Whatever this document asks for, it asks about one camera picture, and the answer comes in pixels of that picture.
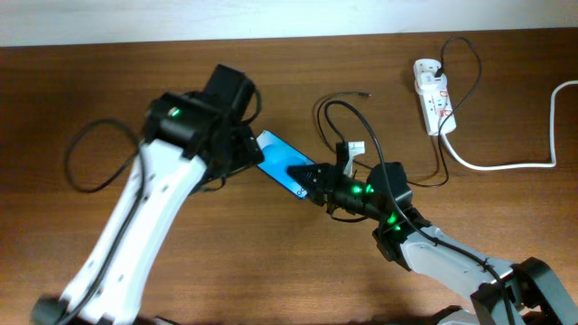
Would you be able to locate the white charger adapter plug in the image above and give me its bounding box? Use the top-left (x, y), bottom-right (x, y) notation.
top-left (415, 72), bottom-right (448, 95)

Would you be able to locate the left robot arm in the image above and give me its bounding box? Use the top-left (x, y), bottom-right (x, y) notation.
top-left (30, 65), bottom-right (264, 324)

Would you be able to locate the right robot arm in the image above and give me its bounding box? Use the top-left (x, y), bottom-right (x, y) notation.
top-left (287, 162), bottom-right (577, 324)

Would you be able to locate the left camera black cable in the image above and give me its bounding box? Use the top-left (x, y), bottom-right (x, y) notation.
top-left (53, 88), bottom-right (263, 325)

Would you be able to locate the white power strip cord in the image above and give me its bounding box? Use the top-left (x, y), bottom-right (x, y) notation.
top-left (439, 79), bottom-right (578, 172)

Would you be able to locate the black charging cable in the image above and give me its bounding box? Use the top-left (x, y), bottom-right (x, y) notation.
top-left (314, 36), bottom-right (483, 189)

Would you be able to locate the white power strip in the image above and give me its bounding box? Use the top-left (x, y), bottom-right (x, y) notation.
top-left (413, 59), bottom-right (456, 136)

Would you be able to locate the blue Galaxy smartphone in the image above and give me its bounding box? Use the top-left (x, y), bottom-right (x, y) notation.
top-left (256, 130), bottom-right (314, 200)

